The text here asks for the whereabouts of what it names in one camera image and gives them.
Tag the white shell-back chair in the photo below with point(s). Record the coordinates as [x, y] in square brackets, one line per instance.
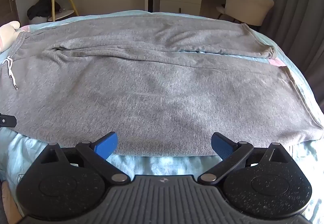
[249, 9]

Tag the light blue printed blanket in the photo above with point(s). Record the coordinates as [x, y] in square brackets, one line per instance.
[157, 165]

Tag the grey nightstand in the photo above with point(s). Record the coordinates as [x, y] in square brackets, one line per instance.
[181, 1]

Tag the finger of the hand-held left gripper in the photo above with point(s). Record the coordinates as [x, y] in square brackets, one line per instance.
[7, 120]

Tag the black clothing bundle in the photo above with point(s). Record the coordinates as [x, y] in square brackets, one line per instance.
[41, 9]

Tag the grey curtain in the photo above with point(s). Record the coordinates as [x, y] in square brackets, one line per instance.
[296, 6]

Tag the pink and white plush toy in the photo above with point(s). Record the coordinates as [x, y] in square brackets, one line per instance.
[7, 34]

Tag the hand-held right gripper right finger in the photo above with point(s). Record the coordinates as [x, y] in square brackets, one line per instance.
[220, 144]

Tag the grey pants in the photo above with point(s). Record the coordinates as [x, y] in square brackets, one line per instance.
[157, 87]

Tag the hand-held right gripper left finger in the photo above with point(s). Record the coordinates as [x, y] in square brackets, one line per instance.
[107, 144]

